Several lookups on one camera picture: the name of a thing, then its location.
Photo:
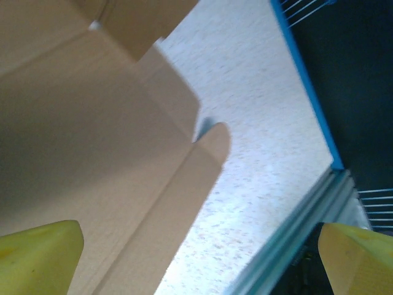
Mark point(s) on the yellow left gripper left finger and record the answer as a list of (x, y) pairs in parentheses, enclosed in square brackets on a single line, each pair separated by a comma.
[(37, 261)]

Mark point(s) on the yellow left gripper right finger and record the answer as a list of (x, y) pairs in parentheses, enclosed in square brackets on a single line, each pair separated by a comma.
[(359, 264)]

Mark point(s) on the brown cardboard box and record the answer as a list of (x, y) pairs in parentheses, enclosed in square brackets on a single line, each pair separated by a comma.
[(92, 138)]

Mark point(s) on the long aluminium frame rail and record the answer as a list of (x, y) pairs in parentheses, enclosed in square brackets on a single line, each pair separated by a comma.
[(294, 227)]

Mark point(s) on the blue table side rail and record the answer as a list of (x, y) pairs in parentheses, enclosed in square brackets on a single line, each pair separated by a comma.
[(310, 92)]

